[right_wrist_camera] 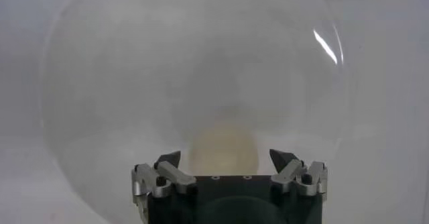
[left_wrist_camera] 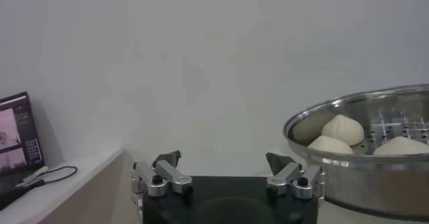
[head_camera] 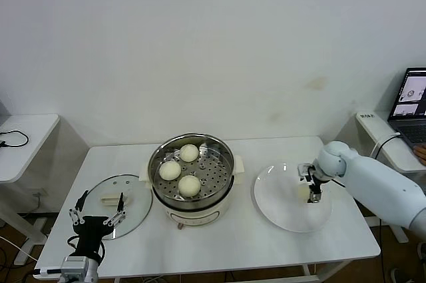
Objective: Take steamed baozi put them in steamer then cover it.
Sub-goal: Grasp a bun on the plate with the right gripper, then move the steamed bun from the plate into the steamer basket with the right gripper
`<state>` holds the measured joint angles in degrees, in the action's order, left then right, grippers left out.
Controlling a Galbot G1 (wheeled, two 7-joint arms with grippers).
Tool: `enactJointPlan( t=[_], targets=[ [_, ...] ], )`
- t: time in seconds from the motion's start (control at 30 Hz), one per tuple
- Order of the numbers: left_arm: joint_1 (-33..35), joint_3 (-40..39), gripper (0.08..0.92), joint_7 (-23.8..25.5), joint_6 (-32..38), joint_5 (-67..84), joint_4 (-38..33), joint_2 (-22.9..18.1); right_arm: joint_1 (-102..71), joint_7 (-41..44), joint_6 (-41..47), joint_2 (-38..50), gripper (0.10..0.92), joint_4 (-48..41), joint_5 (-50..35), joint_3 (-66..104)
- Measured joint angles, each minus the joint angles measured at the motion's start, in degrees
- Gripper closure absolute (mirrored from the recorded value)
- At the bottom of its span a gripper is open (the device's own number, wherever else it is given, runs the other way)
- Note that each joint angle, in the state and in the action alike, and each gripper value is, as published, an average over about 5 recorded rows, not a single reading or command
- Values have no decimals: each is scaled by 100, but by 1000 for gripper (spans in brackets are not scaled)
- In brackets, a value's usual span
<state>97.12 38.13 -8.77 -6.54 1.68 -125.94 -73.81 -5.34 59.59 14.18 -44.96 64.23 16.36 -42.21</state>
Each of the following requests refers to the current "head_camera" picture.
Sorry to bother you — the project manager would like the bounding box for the stainless steel steamer basket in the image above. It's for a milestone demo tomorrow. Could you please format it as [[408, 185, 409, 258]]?
[[148, 133, 236, 209]]

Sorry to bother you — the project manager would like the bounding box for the white wall socket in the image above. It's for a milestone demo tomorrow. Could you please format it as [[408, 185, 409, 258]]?
[[32, 188, 48, 209]]

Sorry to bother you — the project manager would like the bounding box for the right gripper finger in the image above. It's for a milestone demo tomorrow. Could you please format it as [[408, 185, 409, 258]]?
[[298, 162, 313, 184], [308, 184, 323, 204]]

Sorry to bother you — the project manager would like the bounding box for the white side table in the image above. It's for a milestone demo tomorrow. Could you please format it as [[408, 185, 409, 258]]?
[[354, 111, 426, 244], [0, 113, 90, 266]]

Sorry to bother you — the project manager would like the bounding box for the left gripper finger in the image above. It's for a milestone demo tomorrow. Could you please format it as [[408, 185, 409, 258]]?
[[69, 190, 89, 226], [103, 192, 127, 227]]

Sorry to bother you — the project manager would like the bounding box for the dark grey sneaker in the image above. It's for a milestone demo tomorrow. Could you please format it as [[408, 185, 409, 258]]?
[[389, 266, 417, 283]]

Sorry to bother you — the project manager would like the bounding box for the white cable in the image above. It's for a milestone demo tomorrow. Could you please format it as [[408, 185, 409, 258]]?
[[371, 132, 402, 160]]

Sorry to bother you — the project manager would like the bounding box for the cream electric cooker base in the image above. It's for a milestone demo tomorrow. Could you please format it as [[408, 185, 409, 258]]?
[[138, 154, 246, 230]]

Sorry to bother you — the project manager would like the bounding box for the round glass lid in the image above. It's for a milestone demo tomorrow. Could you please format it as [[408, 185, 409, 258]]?
[[79, 173, 153, 241]]

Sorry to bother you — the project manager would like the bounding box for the black looped cable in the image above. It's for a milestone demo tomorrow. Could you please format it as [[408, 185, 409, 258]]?
[[0, 129, 30, 149]]

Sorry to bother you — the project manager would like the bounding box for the white steamed baozi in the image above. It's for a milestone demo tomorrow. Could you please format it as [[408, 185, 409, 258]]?
[[180, 144, 200, 163], [159, 160, 182, 180], [298, 184, 313, 202], [178, 175, 202, 198]]

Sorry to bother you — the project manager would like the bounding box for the round white plate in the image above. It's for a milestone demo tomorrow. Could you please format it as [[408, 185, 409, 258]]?
[[254, 162, 333, 233]]

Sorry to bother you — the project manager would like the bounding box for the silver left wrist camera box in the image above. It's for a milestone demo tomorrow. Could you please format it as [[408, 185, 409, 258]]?
[[61, 256, 90, 279]]

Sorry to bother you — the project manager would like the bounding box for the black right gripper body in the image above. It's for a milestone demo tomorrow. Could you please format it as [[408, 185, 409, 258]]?
[[309, 162, 329, 188]]

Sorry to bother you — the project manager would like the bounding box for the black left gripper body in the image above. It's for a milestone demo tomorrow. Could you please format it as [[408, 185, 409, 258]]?
[[73, 215, 110, 258]]

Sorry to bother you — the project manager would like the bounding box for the person hand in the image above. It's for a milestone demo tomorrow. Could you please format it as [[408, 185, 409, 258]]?
[[414, 144, 426, 166]]

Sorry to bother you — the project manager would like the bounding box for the dark grey laptop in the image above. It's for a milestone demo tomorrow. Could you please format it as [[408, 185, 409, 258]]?
[[387, 67, 426, 150]]

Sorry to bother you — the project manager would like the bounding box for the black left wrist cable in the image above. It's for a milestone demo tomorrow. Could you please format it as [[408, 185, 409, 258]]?
[[33, 234, 107, 277]]

